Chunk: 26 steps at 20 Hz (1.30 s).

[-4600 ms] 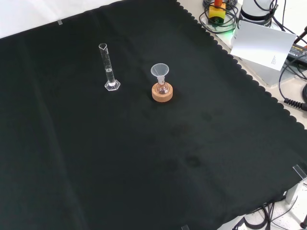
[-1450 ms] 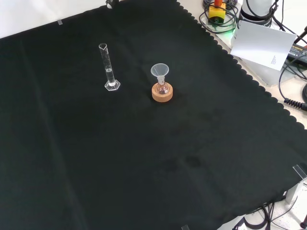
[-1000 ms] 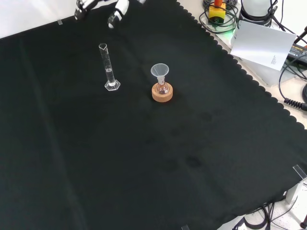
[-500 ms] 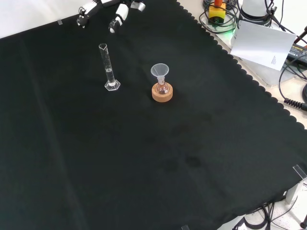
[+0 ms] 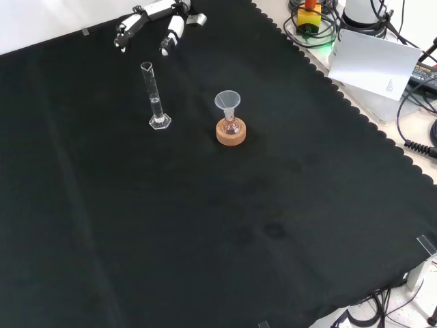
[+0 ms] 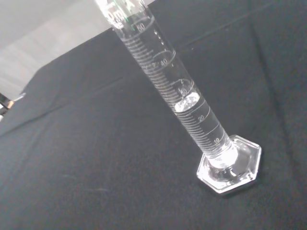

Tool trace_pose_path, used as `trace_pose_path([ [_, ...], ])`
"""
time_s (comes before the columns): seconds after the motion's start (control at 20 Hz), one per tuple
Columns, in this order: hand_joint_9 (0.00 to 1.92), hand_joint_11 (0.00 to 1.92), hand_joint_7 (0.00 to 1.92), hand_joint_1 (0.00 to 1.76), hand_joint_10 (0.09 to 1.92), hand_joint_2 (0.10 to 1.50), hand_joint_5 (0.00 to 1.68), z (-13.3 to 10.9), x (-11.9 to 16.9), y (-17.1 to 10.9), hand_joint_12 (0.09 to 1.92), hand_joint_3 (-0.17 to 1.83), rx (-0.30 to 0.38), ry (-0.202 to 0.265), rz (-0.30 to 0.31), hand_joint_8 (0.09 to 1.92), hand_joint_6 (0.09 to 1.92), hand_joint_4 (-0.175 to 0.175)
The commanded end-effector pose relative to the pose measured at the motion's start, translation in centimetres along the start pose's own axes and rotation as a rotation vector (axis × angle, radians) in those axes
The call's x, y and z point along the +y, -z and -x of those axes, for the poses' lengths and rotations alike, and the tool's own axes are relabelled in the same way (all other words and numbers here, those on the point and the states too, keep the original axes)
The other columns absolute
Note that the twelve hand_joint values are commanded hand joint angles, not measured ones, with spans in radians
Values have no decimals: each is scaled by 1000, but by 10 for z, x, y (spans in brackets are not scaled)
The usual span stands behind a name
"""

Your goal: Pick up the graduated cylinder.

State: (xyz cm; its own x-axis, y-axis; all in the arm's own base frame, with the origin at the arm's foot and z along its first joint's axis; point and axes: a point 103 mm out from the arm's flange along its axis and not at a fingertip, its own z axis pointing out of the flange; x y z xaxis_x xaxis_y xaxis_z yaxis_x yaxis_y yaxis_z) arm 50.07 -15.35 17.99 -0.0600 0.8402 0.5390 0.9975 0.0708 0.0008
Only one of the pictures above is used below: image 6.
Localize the pale board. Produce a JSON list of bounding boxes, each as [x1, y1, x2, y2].
[[0, 0, 156, 94]]

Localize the shiny metal bracket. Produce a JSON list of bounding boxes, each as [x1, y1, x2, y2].
[[0, 92, 26, 118]]

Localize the black bench cloth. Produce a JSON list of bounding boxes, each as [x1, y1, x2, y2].
[[0, 0, 307, 230]]

